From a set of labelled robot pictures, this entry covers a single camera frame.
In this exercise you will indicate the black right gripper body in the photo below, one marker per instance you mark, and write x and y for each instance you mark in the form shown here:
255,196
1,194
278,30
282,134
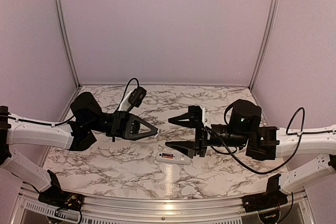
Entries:
201,138

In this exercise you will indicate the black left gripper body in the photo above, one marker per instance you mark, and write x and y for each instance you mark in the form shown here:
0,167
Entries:
117,128

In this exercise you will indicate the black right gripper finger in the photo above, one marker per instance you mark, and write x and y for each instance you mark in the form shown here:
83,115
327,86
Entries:
187,148
185,120

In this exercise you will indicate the white remote control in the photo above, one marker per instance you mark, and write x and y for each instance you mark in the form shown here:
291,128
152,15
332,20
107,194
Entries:
179,159

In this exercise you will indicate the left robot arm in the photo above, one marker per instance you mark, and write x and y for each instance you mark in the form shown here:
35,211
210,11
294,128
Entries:
75,135

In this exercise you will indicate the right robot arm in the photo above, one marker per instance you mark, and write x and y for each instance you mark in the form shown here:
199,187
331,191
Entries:
262,143

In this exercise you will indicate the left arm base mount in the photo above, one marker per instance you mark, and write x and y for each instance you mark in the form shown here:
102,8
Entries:
59,198

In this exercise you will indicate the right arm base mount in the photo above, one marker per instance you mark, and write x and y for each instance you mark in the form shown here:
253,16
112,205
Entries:
272,197

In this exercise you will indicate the aluminium front rail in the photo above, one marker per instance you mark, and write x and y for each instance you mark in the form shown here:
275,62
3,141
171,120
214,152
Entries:
101,209

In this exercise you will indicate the right aluminium frame post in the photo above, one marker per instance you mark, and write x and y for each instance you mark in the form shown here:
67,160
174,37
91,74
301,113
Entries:
264,43

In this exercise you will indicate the aluminium frame post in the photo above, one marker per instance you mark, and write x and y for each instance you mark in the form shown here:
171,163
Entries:
66,43
264,43

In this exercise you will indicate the left aluminium frame post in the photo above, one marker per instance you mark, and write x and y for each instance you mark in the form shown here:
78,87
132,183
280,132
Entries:
66,43

